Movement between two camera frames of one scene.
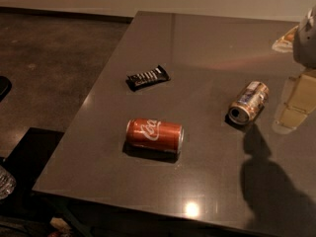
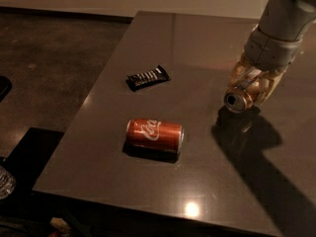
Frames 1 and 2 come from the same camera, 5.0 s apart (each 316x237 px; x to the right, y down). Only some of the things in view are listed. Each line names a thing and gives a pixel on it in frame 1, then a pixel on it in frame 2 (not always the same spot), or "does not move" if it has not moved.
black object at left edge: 5,87 does not move
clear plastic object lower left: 7,183 does not move
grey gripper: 306,44 to 269,54
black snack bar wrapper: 147,78 does not move
